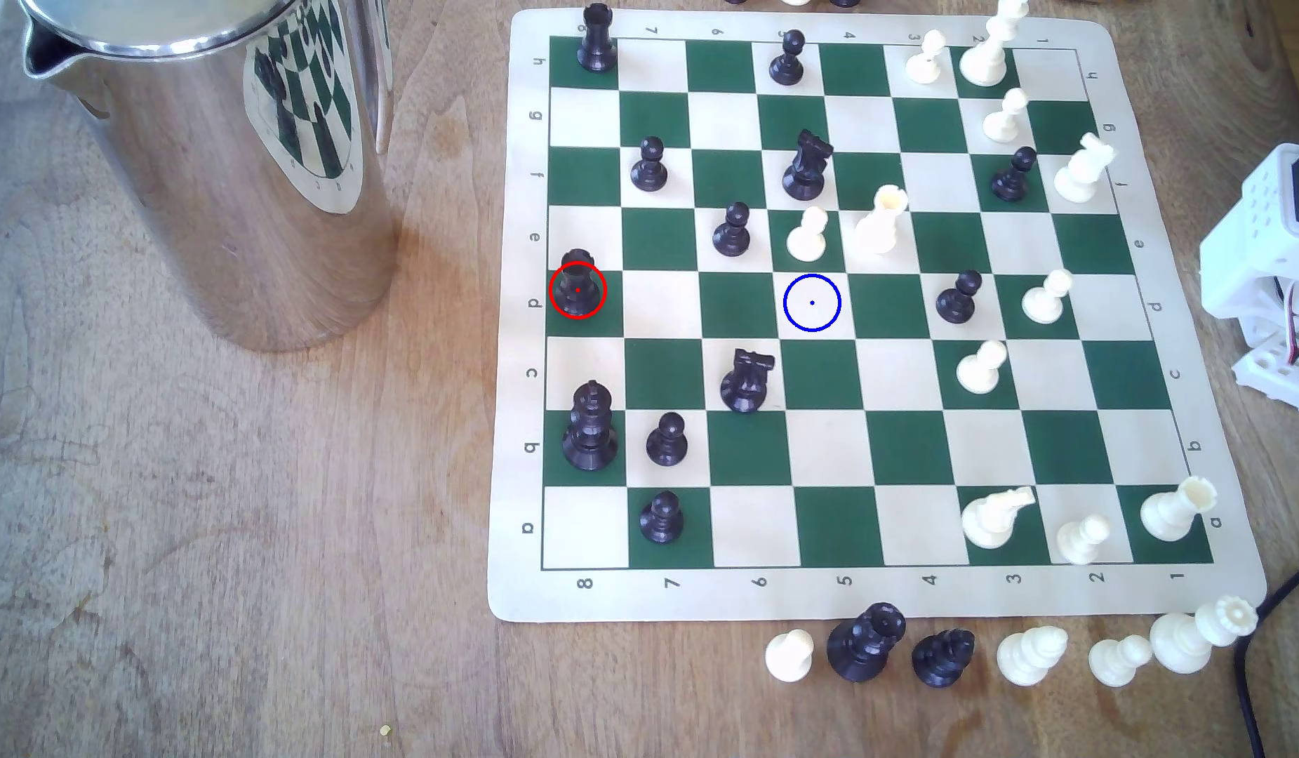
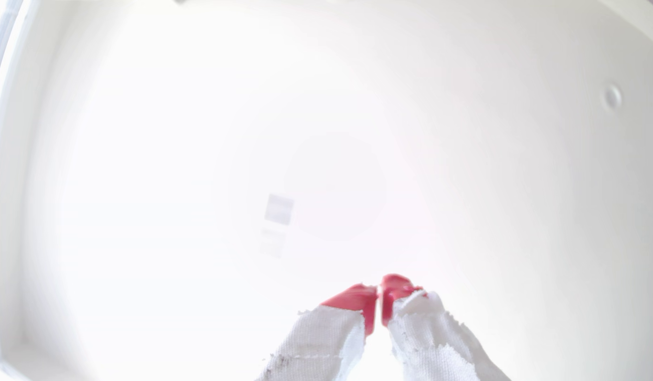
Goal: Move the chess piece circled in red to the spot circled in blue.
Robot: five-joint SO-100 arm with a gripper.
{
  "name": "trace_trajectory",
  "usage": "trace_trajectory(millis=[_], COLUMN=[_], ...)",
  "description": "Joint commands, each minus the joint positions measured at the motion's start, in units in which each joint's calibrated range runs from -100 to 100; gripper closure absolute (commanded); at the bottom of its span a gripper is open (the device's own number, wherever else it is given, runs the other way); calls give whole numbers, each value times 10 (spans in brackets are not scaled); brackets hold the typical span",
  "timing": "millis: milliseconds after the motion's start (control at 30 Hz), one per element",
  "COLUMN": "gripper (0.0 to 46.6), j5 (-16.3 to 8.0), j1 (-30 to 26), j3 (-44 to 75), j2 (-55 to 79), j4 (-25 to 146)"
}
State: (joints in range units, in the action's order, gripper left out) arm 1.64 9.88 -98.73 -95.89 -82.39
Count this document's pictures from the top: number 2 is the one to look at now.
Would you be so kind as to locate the white round ceiling fixture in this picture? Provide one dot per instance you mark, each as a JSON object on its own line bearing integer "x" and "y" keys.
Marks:
{"x": 612, "y": 97}

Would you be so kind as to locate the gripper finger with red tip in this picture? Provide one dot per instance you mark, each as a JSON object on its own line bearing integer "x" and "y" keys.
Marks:
{"x": 326, "y": 338}
{"x": 432, "y": 338}

